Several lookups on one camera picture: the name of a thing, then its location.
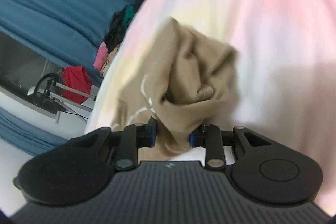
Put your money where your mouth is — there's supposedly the garment steamer stand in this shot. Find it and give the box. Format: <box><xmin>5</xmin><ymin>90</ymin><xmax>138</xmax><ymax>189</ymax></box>
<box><xmin>26</xmin><ymin>72</ymin><xmax>97</xmax><ymax>123</ymax></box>

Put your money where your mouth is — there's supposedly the narrow blue curtain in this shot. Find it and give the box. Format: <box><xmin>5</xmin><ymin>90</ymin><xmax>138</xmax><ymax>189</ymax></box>
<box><xmin>0</xmin><ymin>107</ymin><xmax>69</xmax><ymax>157</ymax></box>

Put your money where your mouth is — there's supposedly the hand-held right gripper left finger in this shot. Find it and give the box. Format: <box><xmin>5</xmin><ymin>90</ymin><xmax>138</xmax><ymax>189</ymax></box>
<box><xmin>71</xmin><ymin>118</ymin><xmax>158</xmax><ymax>170</ymax></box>

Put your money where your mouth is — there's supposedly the red garment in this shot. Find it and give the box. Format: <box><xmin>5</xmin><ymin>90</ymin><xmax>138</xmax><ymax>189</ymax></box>
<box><xmin>61</xmin><ymin>66</ymin><xmax>93</xmax><ymax>104</ymax></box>

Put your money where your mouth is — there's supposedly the wide blue curtain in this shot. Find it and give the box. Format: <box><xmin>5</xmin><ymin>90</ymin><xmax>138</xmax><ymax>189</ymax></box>
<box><xmin>0</xmin><ymin>0</ymin><xmax>147</xmax><ymax>88</ymax></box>

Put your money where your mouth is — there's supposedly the crumpled khaki garment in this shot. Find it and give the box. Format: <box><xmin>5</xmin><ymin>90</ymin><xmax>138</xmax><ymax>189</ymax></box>
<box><xmin>104</xmin><ymin>44</ymin><xmax>121</xmax><ymax>75</ymax></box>

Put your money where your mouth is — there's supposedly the black garment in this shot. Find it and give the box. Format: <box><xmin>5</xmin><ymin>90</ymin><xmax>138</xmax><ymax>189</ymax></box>
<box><xmin>104</xmin><ymin>0</ymin><xmax>147</xmax><ymax>47</ymax></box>

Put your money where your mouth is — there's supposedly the pink garment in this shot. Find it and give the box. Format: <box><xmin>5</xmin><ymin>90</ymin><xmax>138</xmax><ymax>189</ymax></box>
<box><xmin>93</xmin><ymin>42</ymin><xmax>109</xmax><ymax>73</ymax></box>

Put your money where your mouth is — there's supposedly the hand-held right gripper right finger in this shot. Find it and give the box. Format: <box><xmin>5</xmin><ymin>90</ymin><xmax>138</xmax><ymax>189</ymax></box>
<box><xmin>189</xmin><ymin>124</ymin><xmax>272</xmax><ymax>169</ymax></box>

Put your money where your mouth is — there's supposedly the dark framed window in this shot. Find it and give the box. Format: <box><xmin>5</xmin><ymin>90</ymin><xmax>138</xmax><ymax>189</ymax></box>
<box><xmin>0</xmin><ymin>31</ymin><xmax>66</xmax><ymax>114</ymax></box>

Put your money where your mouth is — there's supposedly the tan shirt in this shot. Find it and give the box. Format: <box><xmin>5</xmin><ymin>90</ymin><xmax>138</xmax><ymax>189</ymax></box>
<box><xmin>109</xmin><ymin>16</ymin><xmax>239</xmax><ymax>161</ymax></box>

